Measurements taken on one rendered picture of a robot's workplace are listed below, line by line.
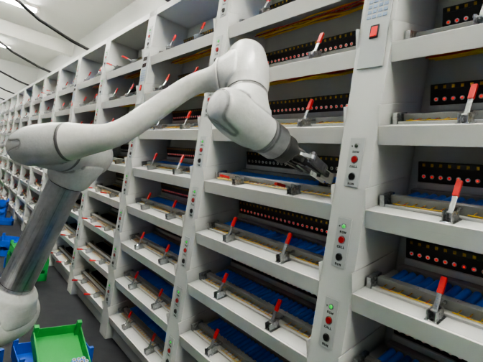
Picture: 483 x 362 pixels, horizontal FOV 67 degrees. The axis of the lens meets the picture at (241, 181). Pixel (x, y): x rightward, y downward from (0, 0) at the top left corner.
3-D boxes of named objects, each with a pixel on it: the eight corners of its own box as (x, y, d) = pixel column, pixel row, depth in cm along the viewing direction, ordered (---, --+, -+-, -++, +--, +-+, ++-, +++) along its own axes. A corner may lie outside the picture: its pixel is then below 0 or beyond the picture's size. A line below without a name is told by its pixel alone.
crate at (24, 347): (16, 378, 149) (19, 360, 149) (10, 355, 165) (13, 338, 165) (91, 364, 168) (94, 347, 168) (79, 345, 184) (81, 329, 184)
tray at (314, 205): (332, 220, 94) (331, 184, 93) (204, 192, 141) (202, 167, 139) (374, 205, 106) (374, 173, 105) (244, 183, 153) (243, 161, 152)
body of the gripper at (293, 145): (295, 130, 88) (316, 146, 94) (270, 131, 95) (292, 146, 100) (284, 158, 87) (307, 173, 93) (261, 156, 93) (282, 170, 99)
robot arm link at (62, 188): (-58, 338, 111) (4, 314, 132) (-22, 370, 107) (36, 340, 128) (49, 113, 104) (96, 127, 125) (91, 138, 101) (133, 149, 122)
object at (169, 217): (184, 238, 148) (181, 205, 146) (127, 212, 195) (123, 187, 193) (223, 226, 161) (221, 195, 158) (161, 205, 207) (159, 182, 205)
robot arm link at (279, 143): (256, 117, 91) (271, 128, 95) (244, 150, 90) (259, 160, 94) (282, 115, 84) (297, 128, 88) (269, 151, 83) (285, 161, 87)
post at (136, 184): (104, 339, 194) (157, 8, 194) (99, 331, 202) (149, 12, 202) (139, 333, 207) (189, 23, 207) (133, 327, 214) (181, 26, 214)
